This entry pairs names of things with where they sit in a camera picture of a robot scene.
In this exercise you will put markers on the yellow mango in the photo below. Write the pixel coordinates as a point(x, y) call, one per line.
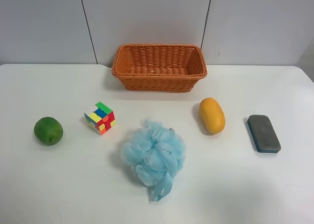
point(212, 115)

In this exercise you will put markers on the orange woven basket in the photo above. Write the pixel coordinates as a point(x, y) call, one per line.
point(159, 67)

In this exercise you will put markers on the green lemon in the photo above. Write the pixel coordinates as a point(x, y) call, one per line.
point(48, 130)

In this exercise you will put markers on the light blue bath pouf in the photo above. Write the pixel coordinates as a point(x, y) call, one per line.
point(155, 155)

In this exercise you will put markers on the multicoloured puzzle cube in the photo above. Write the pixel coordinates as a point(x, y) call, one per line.
point(100, 118)

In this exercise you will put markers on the grey blue board eraser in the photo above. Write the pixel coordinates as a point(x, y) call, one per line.
point(263, 134)

